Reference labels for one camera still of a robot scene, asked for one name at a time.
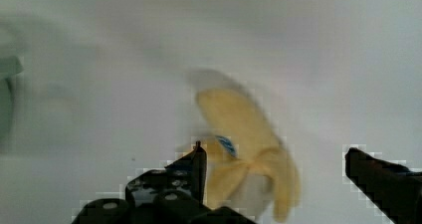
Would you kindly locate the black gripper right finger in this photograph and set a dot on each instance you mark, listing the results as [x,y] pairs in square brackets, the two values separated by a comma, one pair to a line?
[393,188]

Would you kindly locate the green mug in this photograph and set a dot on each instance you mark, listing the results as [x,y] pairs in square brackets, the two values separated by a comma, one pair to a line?
[9,67]

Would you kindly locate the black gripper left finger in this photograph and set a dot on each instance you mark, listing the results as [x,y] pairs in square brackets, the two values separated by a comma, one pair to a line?
[171,195]

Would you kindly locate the yellow peeled toy banana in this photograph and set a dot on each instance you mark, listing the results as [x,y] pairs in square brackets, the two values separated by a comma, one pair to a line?
[243,143]

